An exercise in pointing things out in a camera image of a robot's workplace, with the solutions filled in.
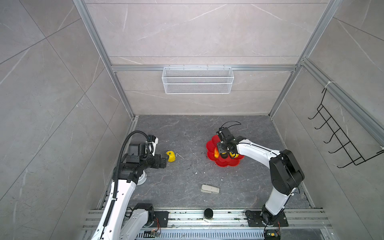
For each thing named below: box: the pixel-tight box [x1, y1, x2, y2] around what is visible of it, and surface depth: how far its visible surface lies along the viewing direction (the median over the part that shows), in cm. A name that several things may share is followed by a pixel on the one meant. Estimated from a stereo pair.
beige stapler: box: [200, 184, 220, 194], surface depth 82 cm
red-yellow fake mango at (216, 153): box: [214, 148, 220, 159], surface depth 96 cm
